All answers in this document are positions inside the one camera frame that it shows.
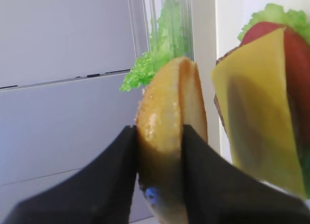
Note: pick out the sesame top bun half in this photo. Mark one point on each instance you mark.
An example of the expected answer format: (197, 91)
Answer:
(172, 100)

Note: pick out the white metal tray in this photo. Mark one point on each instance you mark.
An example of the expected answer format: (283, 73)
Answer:
(205, 54)

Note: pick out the clear plastic lettuce container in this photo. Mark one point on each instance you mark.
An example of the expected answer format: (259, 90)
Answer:
(141, 12)

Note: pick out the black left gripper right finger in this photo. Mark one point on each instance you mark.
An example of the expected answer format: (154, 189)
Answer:
(216, 192)

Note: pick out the green lettuce leaves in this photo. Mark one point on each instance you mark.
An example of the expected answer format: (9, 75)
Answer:
(169, 38)

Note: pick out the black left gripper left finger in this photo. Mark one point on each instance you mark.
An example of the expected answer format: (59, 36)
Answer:
(100, 193)

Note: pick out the assembled hamburger stack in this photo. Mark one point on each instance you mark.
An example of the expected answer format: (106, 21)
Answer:
(263, 98)

